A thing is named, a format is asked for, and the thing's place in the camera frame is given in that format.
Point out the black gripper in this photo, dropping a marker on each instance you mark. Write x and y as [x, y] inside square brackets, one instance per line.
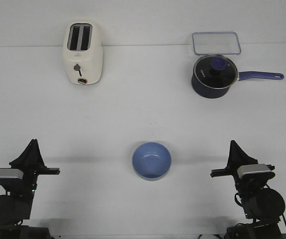
[26, 163]
[249, 184]

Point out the blue bowl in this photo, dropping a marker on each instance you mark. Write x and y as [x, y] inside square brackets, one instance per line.
[151, 161]

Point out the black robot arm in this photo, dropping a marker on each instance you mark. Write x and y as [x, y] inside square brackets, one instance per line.
[13, 211]
[260, 203]

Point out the dark blue saucepan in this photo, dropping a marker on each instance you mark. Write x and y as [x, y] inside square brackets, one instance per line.
[217, 93]

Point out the glass pot lid blue knob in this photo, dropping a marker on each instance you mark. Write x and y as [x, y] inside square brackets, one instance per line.
[215, 71]

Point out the clear plastic container lid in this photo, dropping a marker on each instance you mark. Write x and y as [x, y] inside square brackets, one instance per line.
[223, 43]

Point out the white two-slot toaster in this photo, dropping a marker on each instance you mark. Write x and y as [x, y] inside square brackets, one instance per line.
[83, 52]

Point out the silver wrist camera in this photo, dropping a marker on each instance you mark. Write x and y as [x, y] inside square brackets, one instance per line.
[252, 169]
[10, 176]

